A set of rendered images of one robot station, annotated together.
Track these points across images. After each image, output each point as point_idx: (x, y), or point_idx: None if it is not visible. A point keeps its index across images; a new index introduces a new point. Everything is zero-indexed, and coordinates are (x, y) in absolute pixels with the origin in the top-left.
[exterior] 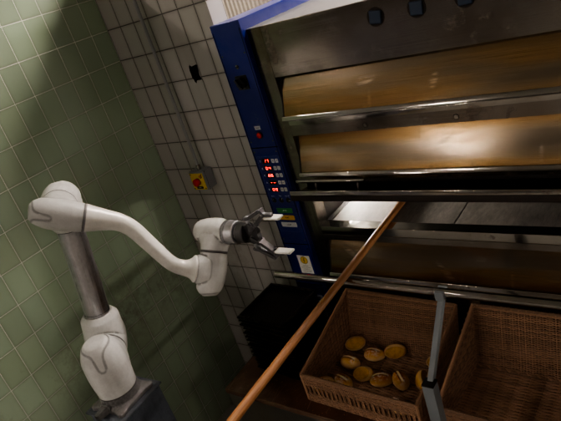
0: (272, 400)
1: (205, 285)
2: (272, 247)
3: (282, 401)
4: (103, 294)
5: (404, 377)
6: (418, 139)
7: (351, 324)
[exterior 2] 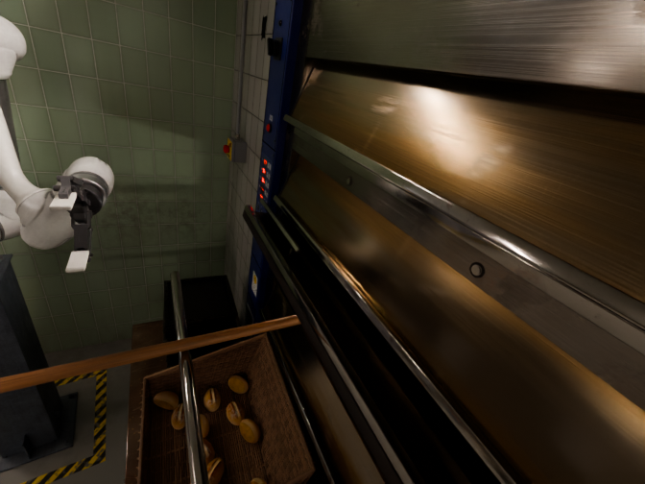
0: (132, 371)
1: (21, 229)
2: (82, 244)
3: (134, 379)
4: None
5: (211, 479)
6: (396, 254)
7: (251, 364)
